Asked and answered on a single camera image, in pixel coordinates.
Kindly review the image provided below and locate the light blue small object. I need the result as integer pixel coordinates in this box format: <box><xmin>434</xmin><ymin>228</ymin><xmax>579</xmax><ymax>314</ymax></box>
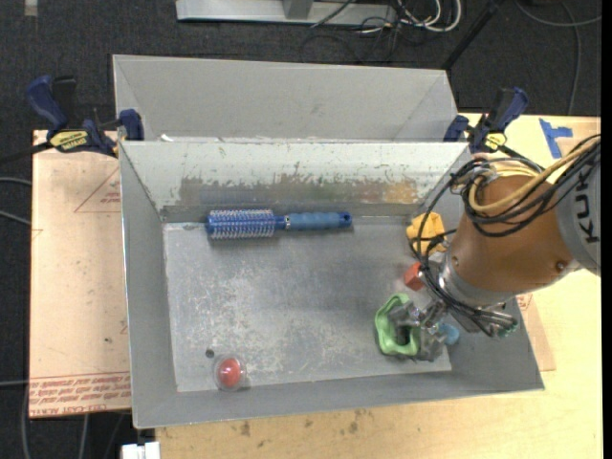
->
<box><xmin>438</xmin><ymin>322</ymin><xmax>461</xmax><ymax>347</ymax></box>

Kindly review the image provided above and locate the red ball in clear dome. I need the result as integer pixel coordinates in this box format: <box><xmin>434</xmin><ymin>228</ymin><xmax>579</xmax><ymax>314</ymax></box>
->
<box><xmin>211</xmin><ymin>353</ymin><xmax>251</xmax><ymax>393</ymax></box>

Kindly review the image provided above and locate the blue hairbrush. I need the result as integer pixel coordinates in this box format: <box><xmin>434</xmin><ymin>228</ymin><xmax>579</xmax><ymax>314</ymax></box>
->
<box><xmin>205</xmin><ymin>208</ymin><xmax>354</xmax><ymax>242</ymax></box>

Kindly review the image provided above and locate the grey metal bin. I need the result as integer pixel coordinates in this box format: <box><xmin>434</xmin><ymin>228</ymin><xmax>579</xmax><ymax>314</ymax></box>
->
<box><xmin>112</xmin><ymin>54</ymin><xmax>545</xmax><ymax>430</ymax></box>

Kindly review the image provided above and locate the brown cardboard board, red print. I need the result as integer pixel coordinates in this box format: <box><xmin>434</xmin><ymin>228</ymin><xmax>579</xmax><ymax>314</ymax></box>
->
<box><xmin>28</xmin><ymin>129</ymin><xmax>557</xmax><ymax>419</ymax></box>

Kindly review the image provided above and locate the green ring-shaped toy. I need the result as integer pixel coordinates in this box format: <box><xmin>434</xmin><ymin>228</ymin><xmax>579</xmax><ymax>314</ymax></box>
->
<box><xmin>373</xmin><ymin>294</ymin><xmax>421</xmax><ymax>358</ymax></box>

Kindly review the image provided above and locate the red-orange small block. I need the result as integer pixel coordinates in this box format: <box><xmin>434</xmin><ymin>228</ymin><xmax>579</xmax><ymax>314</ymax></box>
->
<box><xmin>404</xmin><ymin>262</ymin><xmax>426</xmax><ymax>292</ymax></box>

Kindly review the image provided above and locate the yellow toy block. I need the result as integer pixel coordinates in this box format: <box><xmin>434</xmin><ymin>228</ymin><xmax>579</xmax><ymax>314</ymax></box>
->
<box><xmin>405</xmin><ymin>211</ymin><xmax>447</xmax><ymax>253</ymax></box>

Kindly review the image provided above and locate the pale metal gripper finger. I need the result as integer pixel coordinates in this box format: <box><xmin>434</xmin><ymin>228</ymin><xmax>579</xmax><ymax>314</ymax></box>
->
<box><xmin>415</xmin><ymin>321</ymin><xmax>449</xmax><ymax>364</ymax></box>
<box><xmin>387</xmin><ymin>300</ymin><xmax>426</xmax><ymax>335</ymax></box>

